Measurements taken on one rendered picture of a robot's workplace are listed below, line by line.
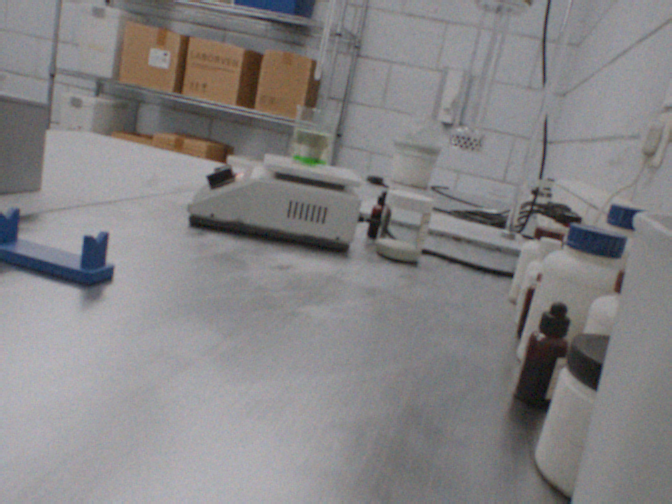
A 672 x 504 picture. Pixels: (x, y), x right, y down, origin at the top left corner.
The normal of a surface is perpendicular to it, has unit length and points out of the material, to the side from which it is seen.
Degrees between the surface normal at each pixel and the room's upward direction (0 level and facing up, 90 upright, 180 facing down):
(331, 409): 0
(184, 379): 0
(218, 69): 90
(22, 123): 90
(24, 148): 90
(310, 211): 90
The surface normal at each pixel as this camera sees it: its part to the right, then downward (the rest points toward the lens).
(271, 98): -0.15, 0.18
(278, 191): 0.09, 0.25
